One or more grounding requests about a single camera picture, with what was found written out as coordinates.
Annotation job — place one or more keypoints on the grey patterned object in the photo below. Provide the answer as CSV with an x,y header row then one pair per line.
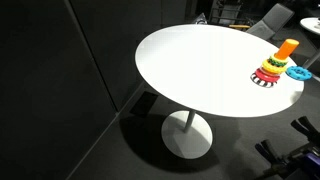
x,y
200,19

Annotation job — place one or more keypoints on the orange bar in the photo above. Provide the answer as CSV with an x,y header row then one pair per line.
x,y
239,26

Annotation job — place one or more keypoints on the white round table base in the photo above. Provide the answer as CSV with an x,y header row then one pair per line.
x,y
186,143

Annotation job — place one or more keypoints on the dark metal rack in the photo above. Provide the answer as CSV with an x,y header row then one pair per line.
x,y
228,11

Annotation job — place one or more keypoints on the grey metal table leg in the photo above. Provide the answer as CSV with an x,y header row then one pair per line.
x,y
311,60

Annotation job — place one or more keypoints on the purple object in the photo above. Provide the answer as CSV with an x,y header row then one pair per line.
x,y
312,163

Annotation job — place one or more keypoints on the white table column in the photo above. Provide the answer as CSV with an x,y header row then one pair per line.
x,y
189,121

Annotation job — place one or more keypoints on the grey chair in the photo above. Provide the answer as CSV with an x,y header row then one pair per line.
x,y
276,16

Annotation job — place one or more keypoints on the small white round table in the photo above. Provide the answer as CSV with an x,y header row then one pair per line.
x,y
312,24

